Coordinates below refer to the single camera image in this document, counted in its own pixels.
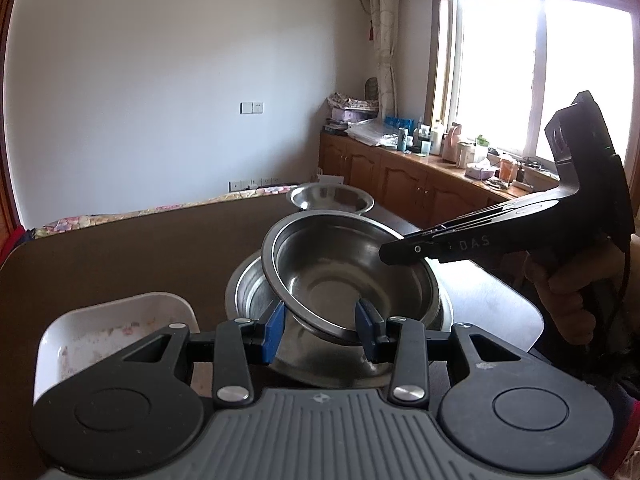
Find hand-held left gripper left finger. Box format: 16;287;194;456
122;300;287;408

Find window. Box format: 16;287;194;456
432;0;640;192

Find stainless steel bowl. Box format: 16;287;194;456
225;255;455;388
286;183;375;216
261;210;442;346

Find stack of boxes and cloth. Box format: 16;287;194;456
326;91;381;134

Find floral square white plate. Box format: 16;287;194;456
34;291;200;406

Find red cloth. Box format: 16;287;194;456
0;226;27;258

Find clear plastic bags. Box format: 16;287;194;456
345;121;402;147

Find pink container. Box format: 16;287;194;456
444;122;466;164

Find patterned beige curtain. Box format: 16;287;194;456
372;0;402;117

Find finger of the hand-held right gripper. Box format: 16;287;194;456
378;229;444;266

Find person's right hand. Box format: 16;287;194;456
523;234;640;346

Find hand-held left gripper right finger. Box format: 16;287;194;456
355;297;524;409

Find white wall socket row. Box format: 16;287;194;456
228;176;282;192

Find wooden cabinet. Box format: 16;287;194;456
319;132;561;235

